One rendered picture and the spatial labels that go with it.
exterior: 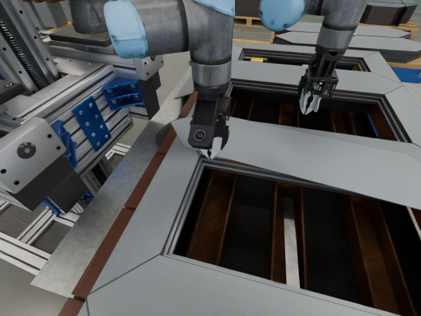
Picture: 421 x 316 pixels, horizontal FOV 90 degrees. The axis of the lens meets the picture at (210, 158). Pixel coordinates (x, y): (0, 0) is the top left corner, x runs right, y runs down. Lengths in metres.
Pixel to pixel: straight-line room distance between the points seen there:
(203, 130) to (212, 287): 0.27
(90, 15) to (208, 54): 0.55
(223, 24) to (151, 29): 0.11
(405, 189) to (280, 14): 0.47
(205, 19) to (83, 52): 0.64
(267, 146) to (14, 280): 1.49
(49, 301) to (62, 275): 0.82
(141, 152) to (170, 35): 0.57
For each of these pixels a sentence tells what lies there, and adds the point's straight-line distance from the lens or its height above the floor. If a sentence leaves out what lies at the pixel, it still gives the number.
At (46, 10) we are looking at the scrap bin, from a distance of 5.72.
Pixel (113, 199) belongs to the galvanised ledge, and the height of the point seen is 0.68.
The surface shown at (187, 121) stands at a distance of 0.67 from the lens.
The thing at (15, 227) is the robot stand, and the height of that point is 0.21.
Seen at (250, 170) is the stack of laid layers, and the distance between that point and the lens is 0.56.
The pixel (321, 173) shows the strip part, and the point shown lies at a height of 0.85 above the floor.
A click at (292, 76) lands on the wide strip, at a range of 0.98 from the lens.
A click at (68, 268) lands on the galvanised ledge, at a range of 0.70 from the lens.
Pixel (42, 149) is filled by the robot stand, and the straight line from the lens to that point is 0.57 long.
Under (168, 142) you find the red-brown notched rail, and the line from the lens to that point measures 0.65.
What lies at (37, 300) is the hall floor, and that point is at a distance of 1.55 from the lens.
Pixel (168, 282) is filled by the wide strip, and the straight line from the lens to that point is 0.42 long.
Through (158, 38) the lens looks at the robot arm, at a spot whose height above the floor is 1.15.
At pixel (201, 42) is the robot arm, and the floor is 1.14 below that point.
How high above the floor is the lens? 1.26
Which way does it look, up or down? 47 degrees down
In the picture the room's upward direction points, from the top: 1 degrees counter-clockwise
